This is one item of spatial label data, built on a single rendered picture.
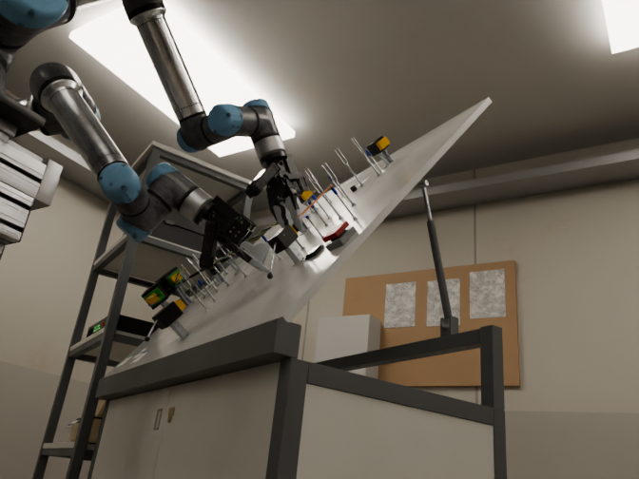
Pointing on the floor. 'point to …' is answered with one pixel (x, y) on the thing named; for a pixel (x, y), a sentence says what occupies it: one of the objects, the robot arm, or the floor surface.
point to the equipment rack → (145, 261)
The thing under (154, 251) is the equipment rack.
